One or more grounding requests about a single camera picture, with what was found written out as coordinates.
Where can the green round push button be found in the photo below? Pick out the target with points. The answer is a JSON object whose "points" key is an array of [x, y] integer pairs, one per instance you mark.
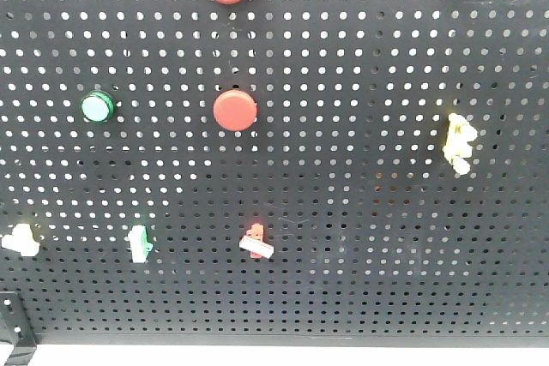
{"points": [[97, 106]]}

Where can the left black clamp bracket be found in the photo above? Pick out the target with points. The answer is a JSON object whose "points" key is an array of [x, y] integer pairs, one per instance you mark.
{"points": [[16, 330]]}

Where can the black perforated pegboard panel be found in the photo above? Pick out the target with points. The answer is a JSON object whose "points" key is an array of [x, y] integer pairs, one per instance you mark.
{"points": [[377, 240]]}

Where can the lower red round button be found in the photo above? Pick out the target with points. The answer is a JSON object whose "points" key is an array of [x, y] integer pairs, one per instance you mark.
{"points": [[235, 110]]}

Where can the red white lever switch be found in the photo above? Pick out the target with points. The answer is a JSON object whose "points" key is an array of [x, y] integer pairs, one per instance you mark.
{"points": [[252, 241]]}

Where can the white standing desk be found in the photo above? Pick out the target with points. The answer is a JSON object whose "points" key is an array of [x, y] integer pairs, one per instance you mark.
{"points": [[263, 355]]}

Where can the cream lever switch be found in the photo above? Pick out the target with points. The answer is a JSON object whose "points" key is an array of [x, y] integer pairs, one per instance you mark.
{"points": [[21, 240]]}

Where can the white green lever switch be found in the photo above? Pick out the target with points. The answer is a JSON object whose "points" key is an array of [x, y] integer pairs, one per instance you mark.
{"points": [[140, 247]]}

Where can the yellow toggle switch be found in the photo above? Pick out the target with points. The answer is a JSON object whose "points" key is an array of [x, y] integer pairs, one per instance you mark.
{"points": [[457, 149]]}

